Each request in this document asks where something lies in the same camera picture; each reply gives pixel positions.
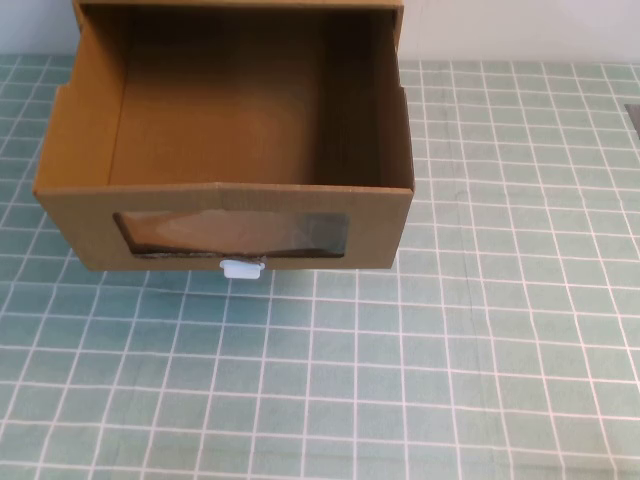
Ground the cardboard shoe box shell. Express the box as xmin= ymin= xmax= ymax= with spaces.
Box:
xmin=71 ymin=0 xmax=405 ymax=16

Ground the white plastic drawer handle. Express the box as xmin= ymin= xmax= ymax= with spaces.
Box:
xmin=218 ymin=258 xmax=264 ymax=280

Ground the cardboard drawer window film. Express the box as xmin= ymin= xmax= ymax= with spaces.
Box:
xmin=31 ymin=2 xmax=417 ymax=274

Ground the green checkered tablecloth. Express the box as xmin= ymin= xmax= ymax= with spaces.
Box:
xmin=0 ymin=53 xmax=640 ymax=480

